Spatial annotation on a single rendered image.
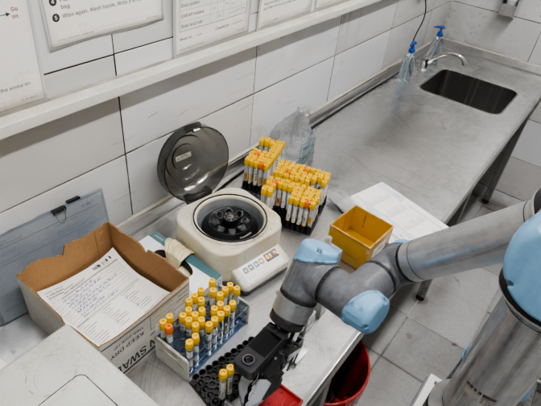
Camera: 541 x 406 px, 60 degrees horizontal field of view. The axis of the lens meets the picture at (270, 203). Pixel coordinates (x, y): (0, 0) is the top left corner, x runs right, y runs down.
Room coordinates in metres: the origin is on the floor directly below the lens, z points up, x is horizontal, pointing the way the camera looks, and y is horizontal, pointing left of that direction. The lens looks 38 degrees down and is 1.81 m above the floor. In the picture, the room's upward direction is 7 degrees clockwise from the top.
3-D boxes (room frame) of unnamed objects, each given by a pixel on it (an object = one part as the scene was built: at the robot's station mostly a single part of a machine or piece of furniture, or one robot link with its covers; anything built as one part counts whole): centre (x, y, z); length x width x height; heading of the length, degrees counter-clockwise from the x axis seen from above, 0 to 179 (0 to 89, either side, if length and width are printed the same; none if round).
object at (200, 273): (0.83, 0.22, 0.92); 0.24 x 0.12 x 0.10; 57
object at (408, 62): (2.35, -0.61, 0.97); 0.08 x 0.07 x 0.20; 150
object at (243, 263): (0.95, 0.09, 0.94); 0.30 x 0.24 x 0.12; 48
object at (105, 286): (0.68, 0.34, 0.95); 0.29 x 0.25 x 0.15; 57
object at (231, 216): (0.96, 0.10, 0.97); 0.15 x 0.15 x 0.07
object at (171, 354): (0.66, 0.12, 0.91); 0.20 x 0.10 x 0.07; 147
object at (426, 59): (2.52, -0.84, 0.94); 0.24 x 0.17 x 0.14; 57
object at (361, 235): (1.02, -0.26, 0.93); 0.13 x 0.13 x 0.10; 53
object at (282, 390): (0.52, -0.07, 0.88); 0.07 x 0.07 x 0.01; 57
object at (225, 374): (0.58, 0.04, 0.93); 0.17 x 0.09 x 0.11; 135
